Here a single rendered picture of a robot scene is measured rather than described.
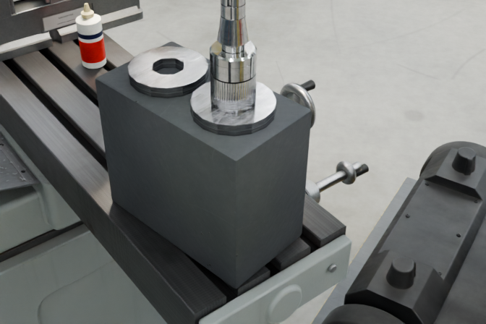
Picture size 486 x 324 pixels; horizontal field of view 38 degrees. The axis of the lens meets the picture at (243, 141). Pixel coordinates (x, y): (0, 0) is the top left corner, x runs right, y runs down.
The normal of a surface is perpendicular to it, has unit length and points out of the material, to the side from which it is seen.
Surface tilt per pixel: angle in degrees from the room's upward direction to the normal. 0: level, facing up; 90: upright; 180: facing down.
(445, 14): 0
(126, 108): 90
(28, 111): 0
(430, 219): 0
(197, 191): 90
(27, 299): 90
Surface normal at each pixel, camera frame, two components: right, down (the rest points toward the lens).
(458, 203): 0.00, -0.79
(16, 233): 0.61, 0.48
